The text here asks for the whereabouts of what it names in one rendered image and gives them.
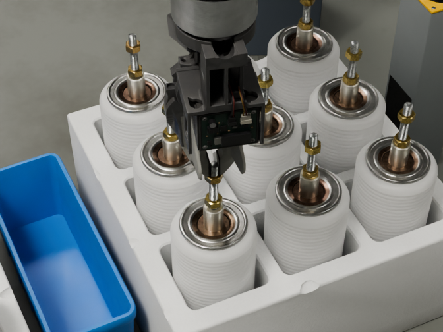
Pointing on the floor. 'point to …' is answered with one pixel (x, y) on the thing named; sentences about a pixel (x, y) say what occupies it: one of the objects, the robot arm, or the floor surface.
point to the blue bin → (60, 251)
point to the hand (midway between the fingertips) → (212, 159)
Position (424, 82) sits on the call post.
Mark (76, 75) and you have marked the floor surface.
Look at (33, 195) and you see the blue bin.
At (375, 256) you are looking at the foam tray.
